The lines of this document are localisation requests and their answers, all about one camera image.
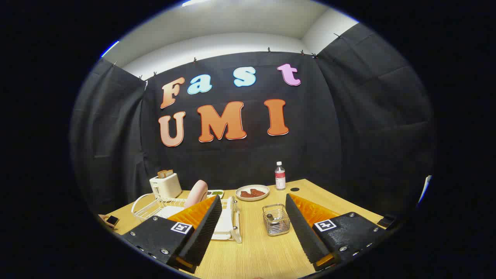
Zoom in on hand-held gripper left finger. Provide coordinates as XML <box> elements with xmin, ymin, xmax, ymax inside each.
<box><xmin>122</xmin><ymin>195</ymin><xmax>223</xmax><ymax>274</ymax></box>

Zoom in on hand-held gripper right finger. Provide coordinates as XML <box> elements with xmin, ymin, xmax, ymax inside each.
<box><xmin>286</xmin><ymin>193</ymin><xmax>388</xmax><ymax>272</ymax></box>

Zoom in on white wire dish rack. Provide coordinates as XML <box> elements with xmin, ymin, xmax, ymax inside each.
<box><xmin>131</xmin><ymin>193</ymin><xmax>243</xmax><ymax>244</ymax></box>

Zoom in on metal wire basket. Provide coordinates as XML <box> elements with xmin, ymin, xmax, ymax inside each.
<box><xmin>262</xmin><ymin>204</ymin><xmax>291</xmax><ymax>236</ymax></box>

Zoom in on pink plate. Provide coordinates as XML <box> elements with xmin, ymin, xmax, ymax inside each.
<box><xmin>184</xmin><ymin>180</ymin><xmax>208</xmax><ymax>208</ymax></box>

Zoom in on beige round plate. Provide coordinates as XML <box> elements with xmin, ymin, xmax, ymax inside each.
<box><xmin>235</xmin><ymin>184</ymin><xmax>270</xmax><ymax>202</ymax></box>

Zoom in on white toaster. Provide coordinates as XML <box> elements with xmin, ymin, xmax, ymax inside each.
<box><xmin>149</xmin><ymin>173</ymin><xmax>183</xmax><ymax>199</ymax></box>

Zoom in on red label plastic bottle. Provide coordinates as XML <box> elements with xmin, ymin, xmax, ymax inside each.
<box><xmin>275</xmin><ymin>162</ymin><xmax>286</xmax><ymax>190</ymax></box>

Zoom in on black backdrop cloth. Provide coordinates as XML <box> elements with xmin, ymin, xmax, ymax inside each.
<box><xmin>70</xmin><ymin>23</ymin><xmax>434</xmax><ymax>217</ymax></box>

